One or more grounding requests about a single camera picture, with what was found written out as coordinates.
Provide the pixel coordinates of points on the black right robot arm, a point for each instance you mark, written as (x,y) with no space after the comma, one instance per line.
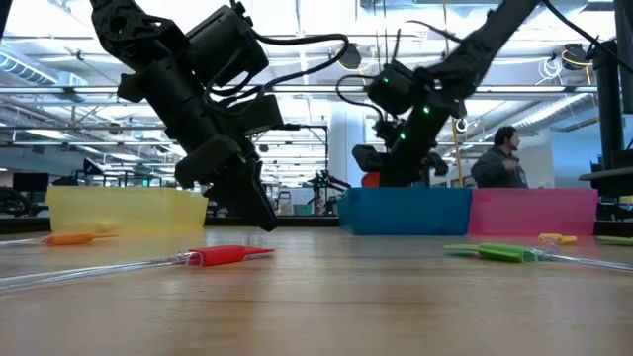
(470,54)

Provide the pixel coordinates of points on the silver ceiling air duct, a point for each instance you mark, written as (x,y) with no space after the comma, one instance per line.
(29,71)

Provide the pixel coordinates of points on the black upright post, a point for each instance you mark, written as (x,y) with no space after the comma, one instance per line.
(608,99)

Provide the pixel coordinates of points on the yellow plastic bin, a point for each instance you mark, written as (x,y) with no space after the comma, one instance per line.
(123,210)

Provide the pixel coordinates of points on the person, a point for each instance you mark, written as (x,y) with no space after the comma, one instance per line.
(494,168)

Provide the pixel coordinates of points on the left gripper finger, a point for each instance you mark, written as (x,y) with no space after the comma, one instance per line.
(264,198)
(237,190)

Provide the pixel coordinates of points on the pink plastic bin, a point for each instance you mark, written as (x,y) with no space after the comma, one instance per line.
(534,212)

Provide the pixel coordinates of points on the red silicone spoon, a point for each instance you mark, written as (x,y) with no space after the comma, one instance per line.
(371,180)

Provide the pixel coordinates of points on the black side shelf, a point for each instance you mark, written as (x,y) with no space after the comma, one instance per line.
(608,180)

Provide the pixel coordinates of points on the black background monitor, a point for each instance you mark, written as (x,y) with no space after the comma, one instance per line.
(29,183)

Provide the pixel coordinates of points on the black background rig frame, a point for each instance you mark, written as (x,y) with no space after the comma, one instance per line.
(311,127)

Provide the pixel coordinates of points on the teal background tub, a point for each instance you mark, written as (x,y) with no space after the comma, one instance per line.
(302,210)

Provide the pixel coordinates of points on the black background robot arm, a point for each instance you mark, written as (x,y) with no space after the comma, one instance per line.
(326,180)

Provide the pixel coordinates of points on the blue plastic bin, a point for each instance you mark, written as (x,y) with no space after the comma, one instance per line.
(405,212)

